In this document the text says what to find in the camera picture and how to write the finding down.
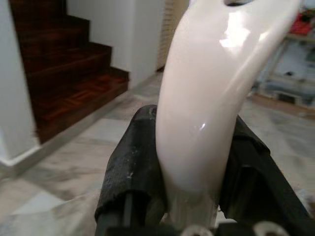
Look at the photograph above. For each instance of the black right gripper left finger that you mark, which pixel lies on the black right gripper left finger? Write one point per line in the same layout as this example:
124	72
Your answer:
130	177

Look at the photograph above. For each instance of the long wooden plank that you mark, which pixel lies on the long wooden plank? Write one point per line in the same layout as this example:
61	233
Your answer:
265	101

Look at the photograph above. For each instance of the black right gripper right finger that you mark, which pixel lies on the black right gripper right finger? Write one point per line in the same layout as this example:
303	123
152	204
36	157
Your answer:
258	191

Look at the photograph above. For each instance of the wooden sewing table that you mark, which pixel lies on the wooden sewing table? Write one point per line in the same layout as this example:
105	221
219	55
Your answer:
302	37

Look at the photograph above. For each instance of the beige louvered door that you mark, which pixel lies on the beige louvered door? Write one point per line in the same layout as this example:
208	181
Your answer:
169	32

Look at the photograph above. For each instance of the dark wooden staircase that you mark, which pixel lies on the dark wooden staircase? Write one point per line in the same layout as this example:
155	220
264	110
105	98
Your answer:
69	73

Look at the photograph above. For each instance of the red bag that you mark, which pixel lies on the red bag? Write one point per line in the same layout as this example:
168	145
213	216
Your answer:
301	24

